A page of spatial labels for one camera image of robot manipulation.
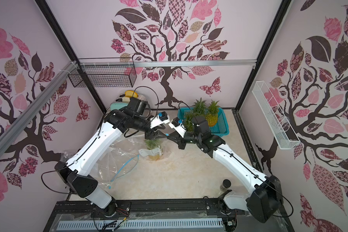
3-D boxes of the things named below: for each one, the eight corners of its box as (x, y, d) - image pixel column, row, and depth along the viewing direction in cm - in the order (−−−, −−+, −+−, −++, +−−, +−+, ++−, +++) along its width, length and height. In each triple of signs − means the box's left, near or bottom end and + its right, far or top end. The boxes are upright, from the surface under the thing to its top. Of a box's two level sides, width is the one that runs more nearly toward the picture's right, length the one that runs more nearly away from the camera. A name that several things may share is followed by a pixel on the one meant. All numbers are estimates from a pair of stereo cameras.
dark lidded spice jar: (219, 192, 81) (224, 186, 73) (218, 184, 83) (222, 179, 75) (226, 192, 81) (232, 186, 73) (225, 184, 83) (230, 179, 75)
